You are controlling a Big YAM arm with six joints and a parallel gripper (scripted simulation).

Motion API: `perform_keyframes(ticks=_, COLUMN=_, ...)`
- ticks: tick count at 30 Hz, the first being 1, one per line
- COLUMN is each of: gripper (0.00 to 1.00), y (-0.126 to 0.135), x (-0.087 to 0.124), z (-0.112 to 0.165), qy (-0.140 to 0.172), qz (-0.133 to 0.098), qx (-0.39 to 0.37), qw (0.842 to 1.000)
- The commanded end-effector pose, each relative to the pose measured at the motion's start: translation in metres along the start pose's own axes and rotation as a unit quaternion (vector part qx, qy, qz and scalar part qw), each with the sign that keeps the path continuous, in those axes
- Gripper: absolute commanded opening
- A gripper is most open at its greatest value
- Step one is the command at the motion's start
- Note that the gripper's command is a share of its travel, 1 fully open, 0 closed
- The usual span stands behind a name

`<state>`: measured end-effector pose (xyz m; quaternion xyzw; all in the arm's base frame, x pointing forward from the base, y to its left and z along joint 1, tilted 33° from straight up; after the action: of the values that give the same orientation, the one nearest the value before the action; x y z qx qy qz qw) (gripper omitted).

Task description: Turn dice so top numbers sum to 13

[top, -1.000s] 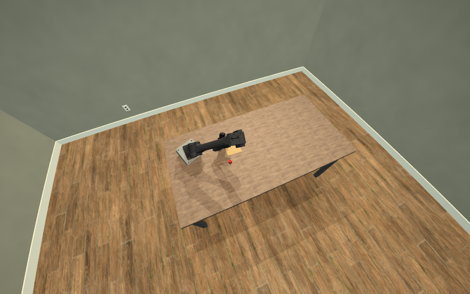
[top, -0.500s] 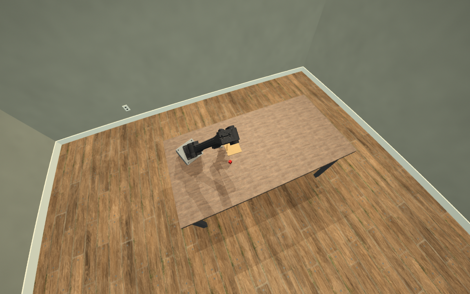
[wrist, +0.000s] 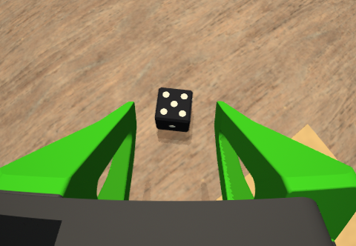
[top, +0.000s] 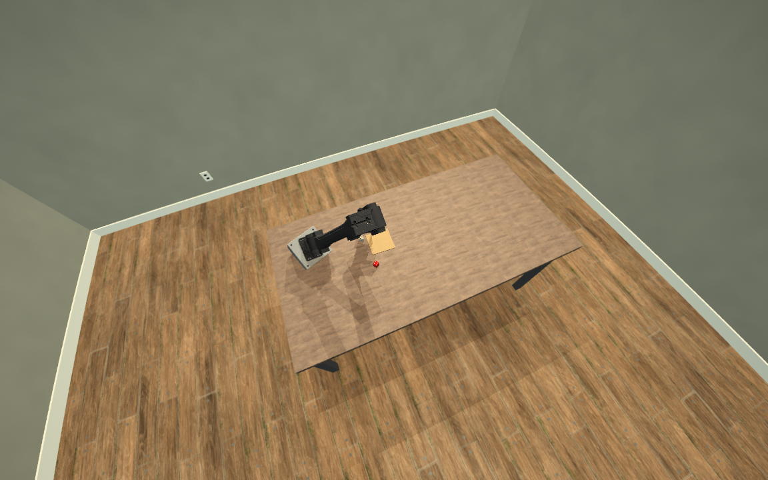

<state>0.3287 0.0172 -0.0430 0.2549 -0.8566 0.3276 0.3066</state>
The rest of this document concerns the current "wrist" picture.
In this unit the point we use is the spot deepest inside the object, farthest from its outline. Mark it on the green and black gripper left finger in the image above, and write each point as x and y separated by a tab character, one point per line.
72	165

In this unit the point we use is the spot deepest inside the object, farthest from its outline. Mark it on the black dice with cream pips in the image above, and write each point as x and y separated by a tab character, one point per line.
173	109

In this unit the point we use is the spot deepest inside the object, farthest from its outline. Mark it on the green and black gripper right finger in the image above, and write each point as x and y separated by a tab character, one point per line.
281	168

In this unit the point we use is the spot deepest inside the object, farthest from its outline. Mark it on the tan flat mat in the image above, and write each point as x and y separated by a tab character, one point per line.
308	137

